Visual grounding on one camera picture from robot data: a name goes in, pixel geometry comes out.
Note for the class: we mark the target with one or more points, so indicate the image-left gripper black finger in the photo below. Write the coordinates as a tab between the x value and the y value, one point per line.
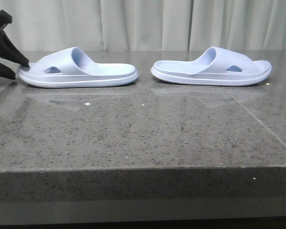
6	72
10	52

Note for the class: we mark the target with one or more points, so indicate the light blue slipper image-left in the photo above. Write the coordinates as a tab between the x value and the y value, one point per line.
71	68

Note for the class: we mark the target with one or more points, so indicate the light blue slipper image-right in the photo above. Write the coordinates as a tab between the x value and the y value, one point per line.
216	66

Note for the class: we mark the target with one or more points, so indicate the pale green curtain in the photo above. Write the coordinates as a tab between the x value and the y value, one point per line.
146	25

